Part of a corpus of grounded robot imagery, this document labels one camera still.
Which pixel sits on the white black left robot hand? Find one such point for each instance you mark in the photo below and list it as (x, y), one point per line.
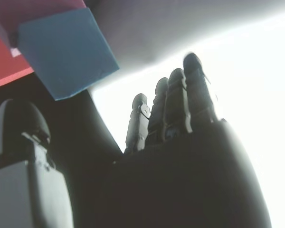
(180, 180)

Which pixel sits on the small blue foam cube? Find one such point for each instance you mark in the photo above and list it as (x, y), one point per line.
(66, 52)

